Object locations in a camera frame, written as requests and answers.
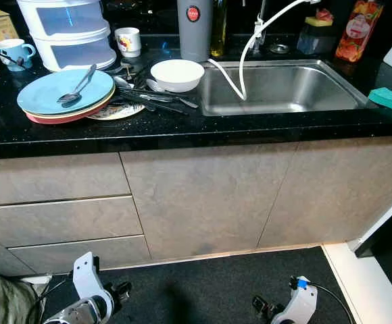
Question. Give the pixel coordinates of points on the steel spoon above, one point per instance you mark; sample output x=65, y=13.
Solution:
x=120, y=81
x=67, y=97
x=153, y=86

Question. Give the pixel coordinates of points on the white bowl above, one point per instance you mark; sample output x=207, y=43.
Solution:
x=177, y=74

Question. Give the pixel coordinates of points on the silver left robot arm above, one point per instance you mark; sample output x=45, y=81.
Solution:
x=81, y=314

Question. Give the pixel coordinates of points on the black floor mat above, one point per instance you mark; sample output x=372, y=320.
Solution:
x=209, y=290

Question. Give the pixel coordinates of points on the olive green crumpled cloth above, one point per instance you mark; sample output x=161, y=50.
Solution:
x=7, y=304

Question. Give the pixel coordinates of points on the floral patterned plate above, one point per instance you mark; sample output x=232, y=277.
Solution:
x=125, y=112

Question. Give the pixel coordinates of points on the pink plate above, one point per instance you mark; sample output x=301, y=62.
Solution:
x=57, y=121

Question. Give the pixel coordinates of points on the cream plate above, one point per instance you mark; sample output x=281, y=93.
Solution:
x=96, y=112

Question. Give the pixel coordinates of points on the light blue plate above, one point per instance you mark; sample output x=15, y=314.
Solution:
x=40, y=94

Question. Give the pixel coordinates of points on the stainless steel sink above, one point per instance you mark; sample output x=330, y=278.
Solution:
x=290, y=88

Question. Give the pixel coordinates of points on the white tiered food container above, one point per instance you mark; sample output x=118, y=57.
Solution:
x=67, y=57

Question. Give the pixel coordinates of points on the white cartoon print mug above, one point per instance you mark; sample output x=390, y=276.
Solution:
x=128, y=44

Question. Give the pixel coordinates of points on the light blue mug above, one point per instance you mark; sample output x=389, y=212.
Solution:
x=12, y=54

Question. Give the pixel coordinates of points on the grey water filter cylinder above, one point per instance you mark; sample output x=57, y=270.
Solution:
x=194, y=40

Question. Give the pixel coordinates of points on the dark sponge holder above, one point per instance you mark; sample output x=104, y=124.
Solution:
x=314, y=42

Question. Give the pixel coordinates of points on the steel faucet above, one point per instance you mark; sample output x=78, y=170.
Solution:
x=258, y=34

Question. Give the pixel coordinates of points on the olive oil bottle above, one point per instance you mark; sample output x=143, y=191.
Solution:
x=218, y=34

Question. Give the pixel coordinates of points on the orange dish soap bottle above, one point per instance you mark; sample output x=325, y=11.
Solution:
x=358, y=34

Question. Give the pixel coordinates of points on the yellow tea box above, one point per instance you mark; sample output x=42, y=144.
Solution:
x=0, y=27

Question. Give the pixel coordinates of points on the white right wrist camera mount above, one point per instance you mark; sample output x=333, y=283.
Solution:
x=303, y=304

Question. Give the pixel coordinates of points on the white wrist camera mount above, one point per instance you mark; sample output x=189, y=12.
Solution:
x=86, y=277
x=303, y=304

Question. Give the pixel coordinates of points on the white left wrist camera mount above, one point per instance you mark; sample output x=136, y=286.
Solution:
x=86, y=277

